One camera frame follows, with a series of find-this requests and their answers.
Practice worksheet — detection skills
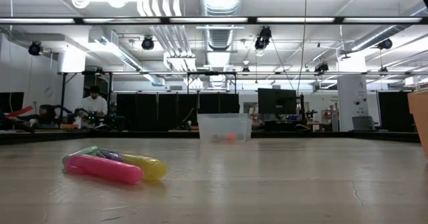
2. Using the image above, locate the yellow marker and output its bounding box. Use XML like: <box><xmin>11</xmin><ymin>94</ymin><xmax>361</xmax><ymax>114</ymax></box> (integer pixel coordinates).
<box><xmin>120</xmin><ymin>153</ymin><xmax>169</xmax><ymax>181</ymax></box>

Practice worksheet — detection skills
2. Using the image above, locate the purple marker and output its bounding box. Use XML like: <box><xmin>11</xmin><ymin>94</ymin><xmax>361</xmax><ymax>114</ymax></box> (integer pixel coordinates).
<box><xmin>96</xmin><ymin>149</ymin><xmax>124</xmax><ymax>163</ymax></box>

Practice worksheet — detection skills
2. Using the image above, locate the pink marker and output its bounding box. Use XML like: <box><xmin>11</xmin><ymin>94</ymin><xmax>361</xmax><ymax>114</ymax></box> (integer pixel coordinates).
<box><xmin>64</xmin><ymin>154</ymin><xmax>144</xmax><ymax>186</ymax></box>

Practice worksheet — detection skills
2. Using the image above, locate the green marker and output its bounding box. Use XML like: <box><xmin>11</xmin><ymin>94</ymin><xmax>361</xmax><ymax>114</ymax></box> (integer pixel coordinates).
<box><xmin>62</xmin><ymin>145</ymin><xmax>101</xmax><ymax>164</ymax></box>

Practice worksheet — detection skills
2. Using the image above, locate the clear plastic bin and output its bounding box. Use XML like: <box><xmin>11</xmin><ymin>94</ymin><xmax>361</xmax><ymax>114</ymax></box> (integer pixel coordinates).
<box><xmin>196</xmin><ymin>112</ymin><xmax>253</xmax><ymax>142</ymax></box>

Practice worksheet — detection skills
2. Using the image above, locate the black ceiling spotlight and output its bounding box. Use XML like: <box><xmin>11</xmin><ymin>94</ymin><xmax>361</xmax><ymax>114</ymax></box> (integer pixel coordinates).
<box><xmin>27</xmin><ymin>40</ymin><xmax>43</xmax><ymax>57</ymax></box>
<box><xmin>377</xmin><ymin>38</ymin><xmax>394</xmax><ymax>51</ymax></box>
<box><xmin>253</xmin><ymin>25</ymin><xmax>273</xmax><ymax>50</ymax></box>
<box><xmin>140</xmin><ymin>35</ymin><xmax>155</xmax><ymax>51</ymax></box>
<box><xmin>314</xmin><ymin>62</ymin><xmax>330</xmax><ymax>74</ymax></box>

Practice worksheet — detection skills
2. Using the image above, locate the black overhead rig beam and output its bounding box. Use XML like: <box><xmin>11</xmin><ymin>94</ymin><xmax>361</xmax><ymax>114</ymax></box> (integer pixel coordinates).
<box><xmin>0</xmin><ymin>15</ymin><xmax>428</xmax><ymax>25</ymax></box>

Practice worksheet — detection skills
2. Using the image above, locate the person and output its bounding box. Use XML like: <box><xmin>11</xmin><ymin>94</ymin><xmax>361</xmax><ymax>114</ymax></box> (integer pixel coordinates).
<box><xmin>78</xmin><ymin>85</ymin><xmax>109</xmax><ymax>124</ymax></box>

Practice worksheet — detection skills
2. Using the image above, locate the white square pillar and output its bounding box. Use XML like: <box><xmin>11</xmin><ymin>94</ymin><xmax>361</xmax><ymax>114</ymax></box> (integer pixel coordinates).
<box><xmin>336</xmin><ymin>75</ymin><xmax>370</xmax><ymax>132</ymax></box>

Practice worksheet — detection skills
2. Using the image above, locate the grey bin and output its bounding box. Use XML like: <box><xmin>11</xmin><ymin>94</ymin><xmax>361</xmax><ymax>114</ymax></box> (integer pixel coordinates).
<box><xmin>351</xmin><ymin>116</ymin><xmax>376</xmax><ymax>132</ymax></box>

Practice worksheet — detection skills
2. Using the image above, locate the black panel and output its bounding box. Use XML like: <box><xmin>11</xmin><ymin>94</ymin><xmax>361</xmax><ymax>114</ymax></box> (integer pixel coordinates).
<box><xmin>377</xmin><ymin>90</ymin><xmax>415</xmax><ymax>133</ymax></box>

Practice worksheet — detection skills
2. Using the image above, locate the red foam tube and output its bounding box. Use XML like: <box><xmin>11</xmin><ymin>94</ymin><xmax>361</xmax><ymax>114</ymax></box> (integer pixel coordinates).
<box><xmin>5</xmin><ymin>105</ymin><xmax>34</xmax><ymax>118</ymax></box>

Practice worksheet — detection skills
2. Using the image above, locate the black background station frame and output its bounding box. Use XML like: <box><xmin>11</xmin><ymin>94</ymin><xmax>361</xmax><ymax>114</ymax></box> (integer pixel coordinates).
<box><xmin>57</xmin><ymin>69</ymin><xmax>116</xmax><ymax>131</ymax></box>
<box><xmin>186</xmin><ymin>71</ymin><xmax>238</xmax><ymax>94</ymax></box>

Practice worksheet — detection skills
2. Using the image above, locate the black partition wall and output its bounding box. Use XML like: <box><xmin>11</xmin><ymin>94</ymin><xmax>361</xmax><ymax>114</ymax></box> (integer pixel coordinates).
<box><xmin>116</xmin><ymin>92</ymin><xmax>240</xmax><ymax>132</ymax></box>

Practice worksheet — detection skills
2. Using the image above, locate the black table frame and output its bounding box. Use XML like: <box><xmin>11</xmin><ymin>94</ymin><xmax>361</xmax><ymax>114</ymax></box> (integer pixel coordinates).
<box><xmin>0</xmin><ymin>130</ymin><xmax>421</xmax><ymax>146</ymax></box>

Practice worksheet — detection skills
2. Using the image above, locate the silver ventilation duct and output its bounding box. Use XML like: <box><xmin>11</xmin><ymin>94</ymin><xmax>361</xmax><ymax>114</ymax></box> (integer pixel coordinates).
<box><xmin>197</xmin><ymin>0</ymin><xmax>245</xmax><ymax>53</ymax></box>

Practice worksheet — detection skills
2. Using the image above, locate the black wall monitor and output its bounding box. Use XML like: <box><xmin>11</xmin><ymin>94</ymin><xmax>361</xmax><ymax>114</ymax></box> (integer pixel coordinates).
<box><xmin>0</xmin><ymin>92</ymin><xmax>25</xmax><ymax>114</ymax></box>

